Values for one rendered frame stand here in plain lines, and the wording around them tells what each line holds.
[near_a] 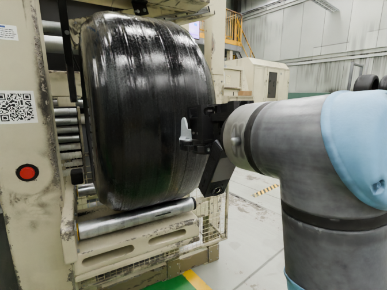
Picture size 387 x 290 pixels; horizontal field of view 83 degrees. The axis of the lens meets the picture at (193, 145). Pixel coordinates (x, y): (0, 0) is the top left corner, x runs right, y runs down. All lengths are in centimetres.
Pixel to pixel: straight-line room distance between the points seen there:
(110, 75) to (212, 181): 28
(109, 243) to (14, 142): 34
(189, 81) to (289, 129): 34
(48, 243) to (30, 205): 12
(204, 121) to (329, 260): 23
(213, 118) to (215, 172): 9
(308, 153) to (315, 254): 9
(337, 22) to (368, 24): 119
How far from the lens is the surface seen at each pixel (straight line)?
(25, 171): 68
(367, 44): 1176
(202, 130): 35
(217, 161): 34
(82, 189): 91
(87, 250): 67
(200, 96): 51
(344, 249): 23
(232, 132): 27
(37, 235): 75
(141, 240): 68
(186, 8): 119
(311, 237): 23
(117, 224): 67
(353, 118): 19
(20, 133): 66
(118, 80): 47
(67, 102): 122
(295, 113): 22
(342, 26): 1220
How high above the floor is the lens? 125
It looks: 13 degrees down
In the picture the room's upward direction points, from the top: straight up
